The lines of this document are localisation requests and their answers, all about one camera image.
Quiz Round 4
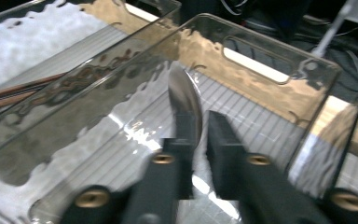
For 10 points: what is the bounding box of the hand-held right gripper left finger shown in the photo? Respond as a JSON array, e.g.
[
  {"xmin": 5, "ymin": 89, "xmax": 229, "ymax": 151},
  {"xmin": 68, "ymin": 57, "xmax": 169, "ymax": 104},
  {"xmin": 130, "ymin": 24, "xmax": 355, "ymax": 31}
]
[{"xmin": 161, "ymin": 112, "xmax": 198, "ymax": 201}]

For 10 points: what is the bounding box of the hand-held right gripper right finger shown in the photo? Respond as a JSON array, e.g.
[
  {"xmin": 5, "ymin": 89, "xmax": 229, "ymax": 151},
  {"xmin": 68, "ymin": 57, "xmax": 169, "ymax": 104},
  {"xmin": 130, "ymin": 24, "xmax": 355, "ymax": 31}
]
[{"xmin": 206, "ymin": 110, "xmax": 250, "ymax": 201}]

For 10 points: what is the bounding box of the transparent grey plastic bin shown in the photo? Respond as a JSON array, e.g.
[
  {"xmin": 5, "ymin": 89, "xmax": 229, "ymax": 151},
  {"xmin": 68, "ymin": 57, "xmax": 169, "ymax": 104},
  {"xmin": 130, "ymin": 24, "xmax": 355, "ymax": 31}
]
[
  {"xmin": 0, "ymin": 0, "xmax": 182, "ymax": 147},
  {"xmin": 0, "ymin": 13, "xmax": 343, "ymax": 224},
  {"xmin": 287, "ymin": 77, "xmax": 358, "ymax": 224}
]

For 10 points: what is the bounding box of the wooden-handled metal spoon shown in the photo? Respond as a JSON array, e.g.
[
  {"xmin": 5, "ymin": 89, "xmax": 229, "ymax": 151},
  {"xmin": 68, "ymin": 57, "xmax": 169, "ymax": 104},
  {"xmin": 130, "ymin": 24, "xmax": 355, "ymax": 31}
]
[{"xmin": 167, "ymin": 61, "xmax": 203, "ymax": 147}]

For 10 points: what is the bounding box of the brown wooden chopstick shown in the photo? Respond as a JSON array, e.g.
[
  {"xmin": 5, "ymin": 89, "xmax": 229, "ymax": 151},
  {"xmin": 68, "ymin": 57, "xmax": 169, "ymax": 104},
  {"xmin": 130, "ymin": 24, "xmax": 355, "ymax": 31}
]
[
  {"xmin": 0, "ymin": 92, "xmax": 42, "ymax": 111},
  {"xmin": 0, "ymin": 73, "xmax": 65, "ymax": 101}
]

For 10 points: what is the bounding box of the white table cover sheet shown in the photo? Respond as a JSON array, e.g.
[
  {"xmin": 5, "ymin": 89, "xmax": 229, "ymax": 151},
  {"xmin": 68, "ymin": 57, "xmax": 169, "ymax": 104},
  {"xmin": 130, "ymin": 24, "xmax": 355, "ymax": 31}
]
[{"xmin": 0, "ymin": 6, "xmax": 241, "ymax": 224}]

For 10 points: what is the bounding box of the white metal desk frame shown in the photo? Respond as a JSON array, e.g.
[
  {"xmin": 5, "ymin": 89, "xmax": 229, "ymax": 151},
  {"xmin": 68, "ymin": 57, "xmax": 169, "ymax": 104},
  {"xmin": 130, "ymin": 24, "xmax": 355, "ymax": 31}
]
[{"xmin": 310, "ymin": 0, "xmax": 358, "ymax": 59}]

